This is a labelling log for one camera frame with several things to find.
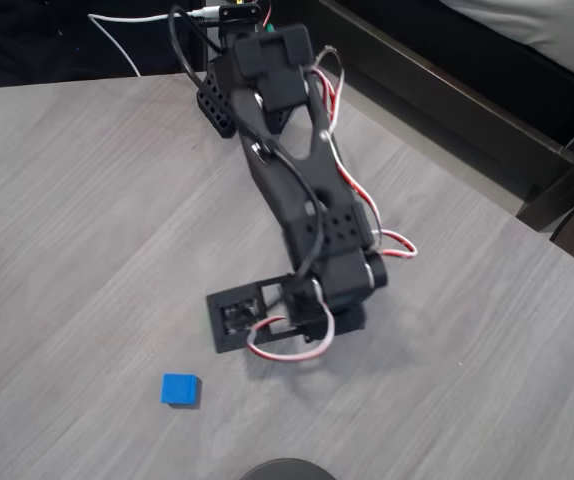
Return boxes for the dark round object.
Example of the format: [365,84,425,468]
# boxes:
[240,457,338,480]

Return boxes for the white mattress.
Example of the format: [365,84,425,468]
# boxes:
[439,0,574,79]

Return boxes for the dark wooden bed frame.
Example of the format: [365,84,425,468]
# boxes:
[311,0,574,232]

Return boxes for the red and white servo cable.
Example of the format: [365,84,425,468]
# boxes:
[305,44,420,262]
[245,282,338,363]

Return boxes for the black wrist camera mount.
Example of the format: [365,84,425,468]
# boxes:
[205,273,299,356]

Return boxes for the blue cube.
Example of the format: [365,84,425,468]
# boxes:
[159,372,202,410]

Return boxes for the white usb cable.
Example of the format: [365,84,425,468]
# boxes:
[87,7,221,78]

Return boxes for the black cable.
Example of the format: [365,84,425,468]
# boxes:
[167,5,326,289]

